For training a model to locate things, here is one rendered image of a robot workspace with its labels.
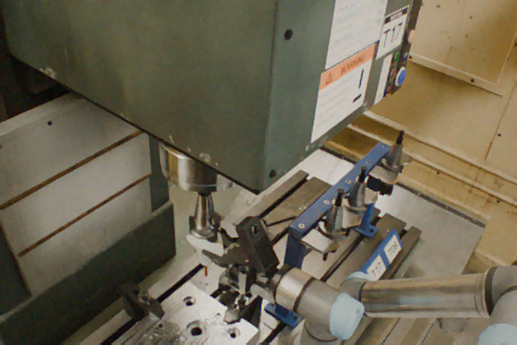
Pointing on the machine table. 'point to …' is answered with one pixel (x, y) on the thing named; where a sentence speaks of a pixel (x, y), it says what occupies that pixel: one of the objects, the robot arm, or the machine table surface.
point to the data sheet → (354, 28)
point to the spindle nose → (190, 172)
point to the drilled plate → (180, 328)
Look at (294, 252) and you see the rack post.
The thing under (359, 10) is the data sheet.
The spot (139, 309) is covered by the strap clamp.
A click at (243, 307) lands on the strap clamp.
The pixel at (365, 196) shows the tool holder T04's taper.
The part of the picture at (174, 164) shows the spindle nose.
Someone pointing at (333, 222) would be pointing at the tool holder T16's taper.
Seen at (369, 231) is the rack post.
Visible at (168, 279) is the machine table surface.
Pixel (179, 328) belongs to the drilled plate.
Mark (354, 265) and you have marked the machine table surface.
